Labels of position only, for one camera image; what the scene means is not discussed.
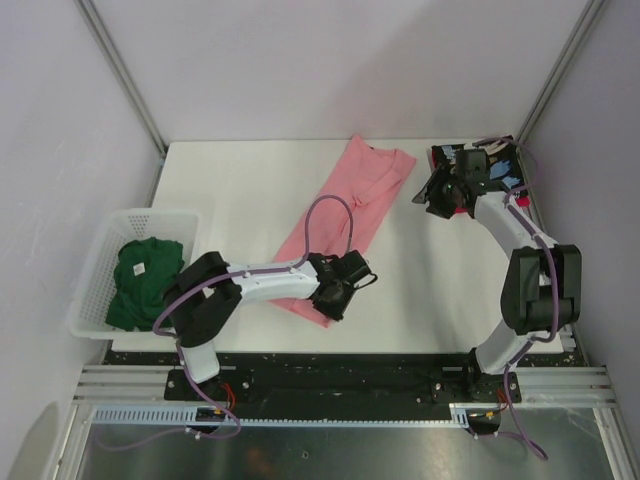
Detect green t shirt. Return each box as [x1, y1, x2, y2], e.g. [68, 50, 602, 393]
[105, 237, 185, 332]

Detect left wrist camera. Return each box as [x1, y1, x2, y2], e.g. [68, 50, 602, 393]
[328, 250, 378, 290]

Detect aluminium frame post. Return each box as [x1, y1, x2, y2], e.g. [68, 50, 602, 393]
[516, 0, 609, 143]
[73, 0, 168, 157]

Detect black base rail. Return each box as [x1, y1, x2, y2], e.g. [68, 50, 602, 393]
[164, 351, 521, 421]

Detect white perforated plastic basket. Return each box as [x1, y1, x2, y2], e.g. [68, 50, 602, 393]
[66, 208, 202, 341]

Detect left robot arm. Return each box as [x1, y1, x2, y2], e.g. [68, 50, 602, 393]
[157, 250, 371, 400]

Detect left aluminium frame post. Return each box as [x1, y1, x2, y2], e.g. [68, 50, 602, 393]
[73, 0, 168, 157]

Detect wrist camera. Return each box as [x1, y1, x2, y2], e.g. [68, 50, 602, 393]
[454, 149, 490, 183]
[328, 250, 378, 290]

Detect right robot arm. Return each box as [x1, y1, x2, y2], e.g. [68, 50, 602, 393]
[413, 165, 582, 402]

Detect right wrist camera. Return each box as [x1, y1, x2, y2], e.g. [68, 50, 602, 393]
[454, 149, 490, 183]

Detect right aluminium frame post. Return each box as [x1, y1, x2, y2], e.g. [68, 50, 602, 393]
[516, 0, 609, 143]

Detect white cable duct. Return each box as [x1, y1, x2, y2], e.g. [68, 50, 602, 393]
[91, 404, 481, 428]

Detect pink t shirt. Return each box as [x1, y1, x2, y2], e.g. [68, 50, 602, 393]
[264, 133, 418, 330]

